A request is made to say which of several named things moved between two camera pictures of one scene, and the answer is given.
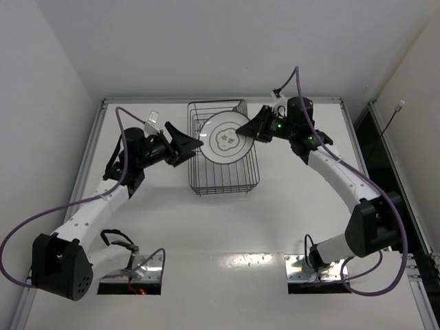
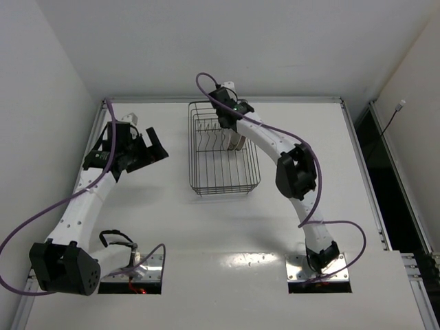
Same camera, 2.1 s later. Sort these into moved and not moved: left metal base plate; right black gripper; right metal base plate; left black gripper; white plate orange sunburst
Moved: white plate orange sunburst; left black gripper; right black gripper
Not moved: right metal base plate; left metal base plate
